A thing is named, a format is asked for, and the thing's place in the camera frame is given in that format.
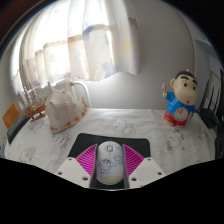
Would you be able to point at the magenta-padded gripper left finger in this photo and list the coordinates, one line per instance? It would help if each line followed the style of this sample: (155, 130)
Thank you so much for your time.
(86, 160)

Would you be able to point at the white fabric bag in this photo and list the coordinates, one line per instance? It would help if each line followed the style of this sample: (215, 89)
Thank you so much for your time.
(63, 110)

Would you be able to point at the black bag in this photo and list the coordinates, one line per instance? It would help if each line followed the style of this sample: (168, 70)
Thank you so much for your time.
(220, 146)

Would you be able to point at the white metal chair back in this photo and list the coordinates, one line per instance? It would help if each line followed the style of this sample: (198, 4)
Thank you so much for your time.
(85, 91)

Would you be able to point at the brown woven tray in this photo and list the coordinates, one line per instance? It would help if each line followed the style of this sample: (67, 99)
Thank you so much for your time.
(34, 110)

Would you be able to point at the black keyboard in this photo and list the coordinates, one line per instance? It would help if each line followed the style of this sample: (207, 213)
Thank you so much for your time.
(16, 128)

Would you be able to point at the white cartoon-print computer mouse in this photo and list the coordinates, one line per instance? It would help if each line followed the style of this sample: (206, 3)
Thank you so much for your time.
(110, 163)

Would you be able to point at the white printed tablecloth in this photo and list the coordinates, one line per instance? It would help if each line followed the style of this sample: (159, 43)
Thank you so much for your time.
(133, 125)

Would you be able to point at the white patterned curtain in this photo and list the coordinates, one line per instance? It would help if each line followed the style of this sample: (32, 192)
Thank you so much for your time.
(83, 40)

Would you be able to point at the cartoon boy clock figurine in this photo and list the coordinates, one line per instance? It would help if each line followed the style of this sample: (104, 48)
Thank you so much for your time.
(181, 96)

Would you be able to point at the white wall shelf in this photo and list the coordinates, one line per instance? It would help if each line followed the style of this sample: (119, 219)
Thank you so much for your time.
(205, 43)

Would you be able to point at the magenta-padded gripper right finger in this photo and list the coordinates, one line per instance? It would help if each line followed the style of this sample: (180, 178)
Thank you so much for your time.
(135, 160)

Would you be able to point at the orange box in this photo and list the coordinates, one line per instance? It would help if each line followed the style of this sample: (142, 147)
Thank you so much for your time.
(10, 115)

